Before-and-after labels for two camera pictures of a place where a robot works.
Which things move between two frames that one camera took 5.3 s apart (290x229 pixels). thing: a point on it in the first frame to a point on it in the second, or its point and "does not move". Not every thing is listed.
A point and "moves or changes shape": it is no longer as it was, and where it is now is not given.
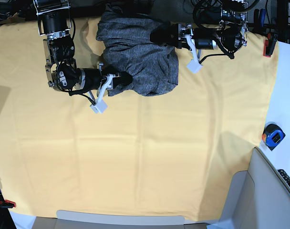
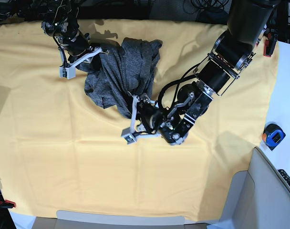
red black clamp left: x=6 y=203 does not move
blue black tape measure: x=273 y=135 does not move
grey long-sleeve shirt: x=128 y=47 moves or changes shape
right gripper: x=169 y=34 to x=138 y=104
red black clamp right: x=270 y=44 does not move
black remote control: x=285 y=176 does not move
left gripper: x=111 y=82 to x=93 y=57
